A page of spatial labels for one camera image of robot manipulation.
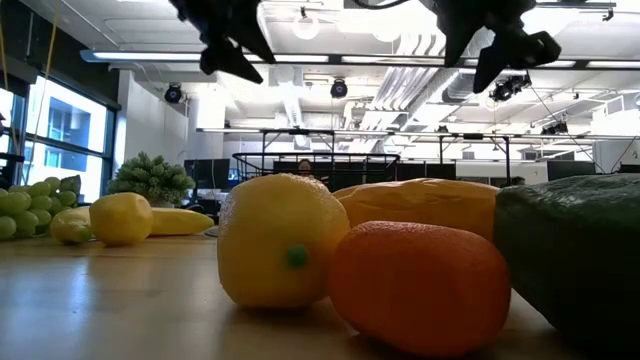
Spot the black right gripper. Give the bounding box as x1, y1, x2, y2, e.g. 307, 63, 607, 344
432, 0, 562, 95

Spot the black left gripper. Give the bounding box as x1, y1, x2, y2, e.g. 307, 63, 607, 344
168, 0, 277, 85

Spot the golden bread roll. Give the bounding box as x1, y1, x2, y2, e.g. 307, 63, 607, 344
332, 177, 501, 242

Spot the yellow banana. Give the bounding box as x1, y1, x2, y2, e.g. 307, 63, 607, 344
48, 206, 215, 245

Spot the yellow lemon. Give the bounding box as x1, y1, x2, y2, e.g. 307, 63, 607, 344
216, 172, 351, 309
88, 192, 154, 247

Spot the dark green cucumber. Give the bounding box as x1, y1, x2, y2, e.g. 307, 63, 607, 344
493, 172, 640, 354

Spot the orange fruit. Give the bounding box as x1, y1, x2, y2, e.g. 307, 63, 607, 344
327, 220, 512, 357

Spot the green grape bunch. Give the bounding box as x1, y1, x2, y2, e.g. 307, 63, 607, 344
0, 174, 82, 241

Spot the long ceiling light bar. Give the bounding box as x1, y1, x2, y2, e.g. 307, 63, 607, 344
79, 48, 640, 71

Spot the black computer monitor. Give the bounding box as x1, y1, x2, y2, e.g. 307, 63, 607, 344
546, 159, 596, 182
183, 158, 231, 190

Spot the green potted plant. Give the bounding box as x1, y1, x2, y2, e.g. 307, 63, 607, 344
107, 151, 196, 209

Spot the large window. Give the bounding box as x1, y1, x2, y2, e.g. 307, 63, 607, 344
0, 74, 119, 204

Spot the silver ventilation duct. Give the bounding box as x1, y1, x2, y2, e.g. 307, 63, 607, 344
439, 29, 501, 104

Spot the black metal rig frame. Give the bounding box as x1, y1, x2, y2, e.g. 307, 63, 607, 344
259, 128, 514, 187

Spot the black wire basket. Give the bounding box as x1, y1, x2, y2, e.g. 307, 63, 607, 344
232, 152, 401, 194

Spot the yellow cable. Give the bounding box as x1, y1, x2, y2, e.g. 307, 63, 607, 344
29, 0, 61, 151

